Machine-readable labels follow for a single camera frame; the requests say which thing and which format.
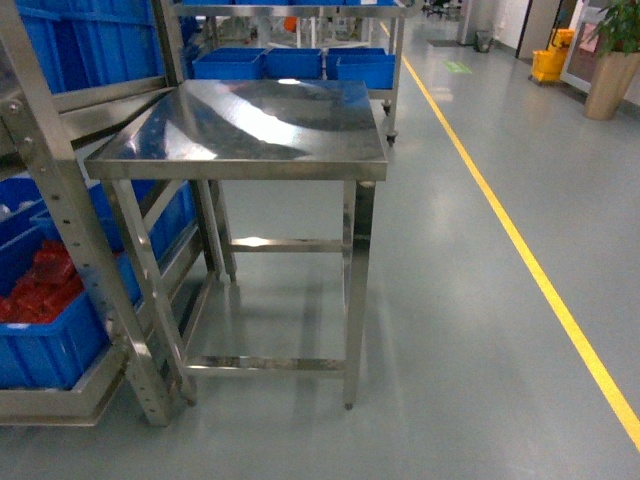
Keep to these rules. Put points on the yellow mop bucket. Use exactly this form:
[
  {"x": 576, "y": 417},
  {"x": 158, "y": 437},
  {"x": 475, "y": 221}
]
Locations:
[{"x": 548, "y": 64}]

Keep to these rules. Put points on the steel flow rack shelf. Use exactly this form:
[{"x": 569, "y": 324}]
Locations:
[{"x": 142, "y": 336}]

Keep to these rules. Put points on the blue bin with red parts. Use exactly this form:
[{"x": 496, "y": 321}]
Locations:
[{"x": 50, "y": 330}]

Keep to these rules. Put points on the small steel table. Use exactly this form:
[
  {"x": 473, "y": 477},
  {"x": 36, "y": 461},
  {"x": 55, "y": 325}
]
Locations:
[{"x": 206, "y": 132}]

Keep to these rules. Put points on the tall potted plant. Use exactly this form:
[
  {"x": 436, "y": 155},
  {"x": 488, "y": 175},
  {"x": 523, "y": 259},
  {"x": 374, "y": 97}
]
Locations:
[{"x": 618, "y": 59}]

